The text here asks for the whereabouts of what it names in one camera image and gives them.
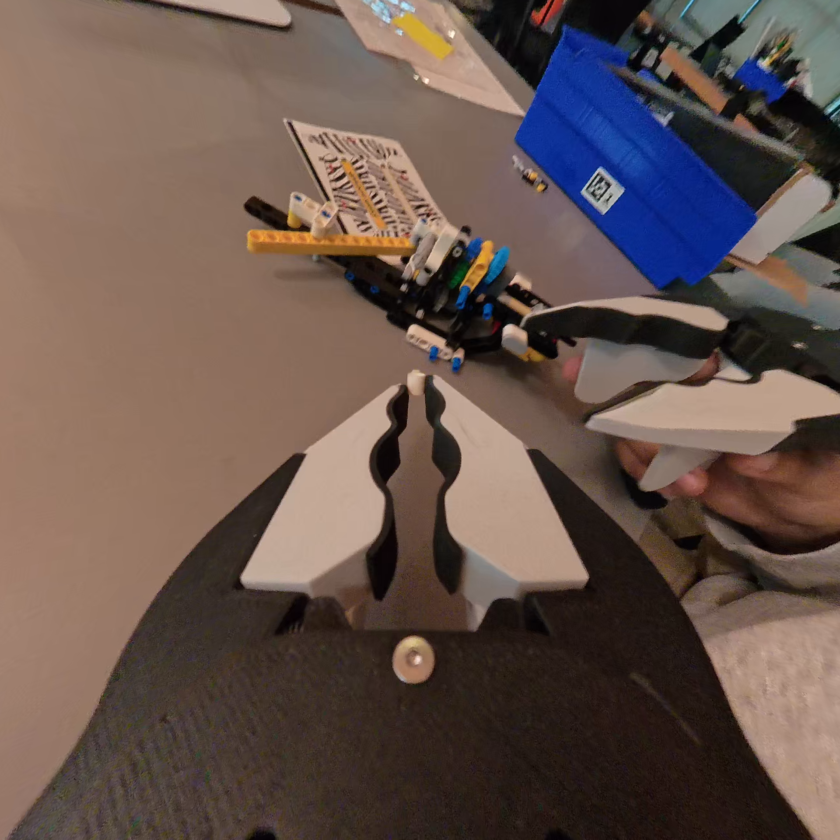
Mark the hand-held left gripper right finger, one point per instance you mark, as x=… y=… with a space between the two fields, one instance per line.
x=505 y=525

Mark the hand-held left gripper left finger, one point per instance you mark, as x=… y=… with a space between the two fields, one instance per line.
x=315 y=525

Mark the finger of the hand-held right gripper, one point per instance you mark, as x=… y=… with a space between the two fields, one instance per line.
x=722 y=413
x=656 y=312

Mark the small white lego piece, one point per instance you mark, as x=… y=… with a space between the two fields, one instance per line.
x=416 y=382

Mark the lego vehicle model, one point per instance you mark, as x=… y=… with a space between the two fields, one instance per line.
x=433 y=275

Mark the person's right forearm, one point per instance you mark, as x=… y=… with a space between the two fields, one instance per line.
x=774 y=656

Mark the yellow lego plate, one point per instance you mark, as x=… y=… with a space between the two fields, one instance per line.
x=423 y=36

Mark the person's right hand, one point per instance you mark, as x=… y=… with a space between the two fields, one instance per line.
x=774 y=499

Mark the white cardboard box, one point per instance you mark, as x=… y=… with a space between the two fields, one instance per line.
x=787 y=210

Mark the blue storage bin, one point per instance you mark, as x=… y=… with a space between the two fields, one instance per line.
x=623 y=144

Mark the dark grey board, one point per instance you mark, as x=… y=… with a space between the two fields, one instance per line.
x=722 y=144

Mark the small loose brick pieces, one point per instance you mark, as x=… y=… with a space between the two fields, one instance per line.
x=535 y=178

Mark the blue bin with tools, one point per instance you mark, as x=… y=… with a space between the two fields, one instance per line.
x=761 y=79

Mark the clear plastic bag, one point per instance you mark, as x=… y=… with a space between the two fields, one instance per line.
x=459 y=72

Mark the zebra striped sticker sheet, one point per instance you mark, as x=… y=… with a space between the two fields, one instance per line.
x=367 y=170

